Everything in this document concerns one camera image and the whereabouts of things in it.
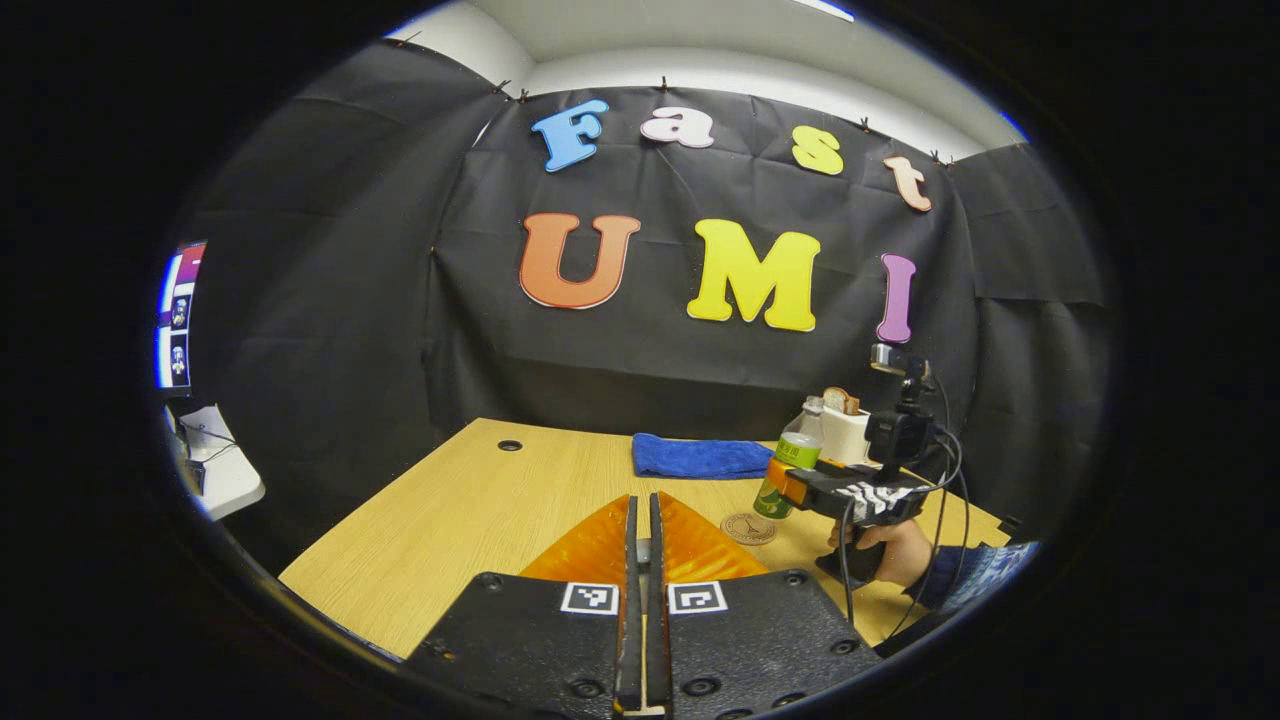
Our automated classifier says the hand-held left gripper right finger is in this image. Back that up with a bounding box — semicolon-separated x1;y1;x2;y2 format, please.
648;492;883;720

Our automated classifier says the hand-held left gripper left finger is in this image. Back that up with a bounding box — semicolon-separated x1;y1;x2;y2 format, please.
405;494;644;720

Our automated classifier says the clear green-label water bottle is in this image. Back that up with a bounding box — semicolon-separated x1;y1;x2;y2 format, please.
752;395;826;519

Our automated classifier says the round brown coaster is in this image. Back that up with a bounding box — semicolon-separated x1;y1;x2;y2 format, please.
720;512;778;546

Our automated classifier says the white toaster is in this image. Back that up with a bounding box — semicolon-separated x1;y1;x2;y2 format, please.
820;400;873;466

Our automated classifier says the blue towel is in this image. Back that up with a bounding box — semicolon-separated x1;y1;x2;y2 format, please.
632;432;776;480

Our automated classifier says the white side desk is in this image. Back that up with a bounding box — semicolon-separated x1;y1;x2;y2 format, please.
165;405;267;521

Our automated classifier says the black backdrop cloth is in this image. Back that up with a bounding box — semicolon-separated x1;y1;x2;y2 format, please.
170;40;1116;576

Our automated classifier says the computer monitor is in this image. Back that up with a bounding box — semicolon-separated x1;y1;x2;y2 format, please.
155;240;208;396

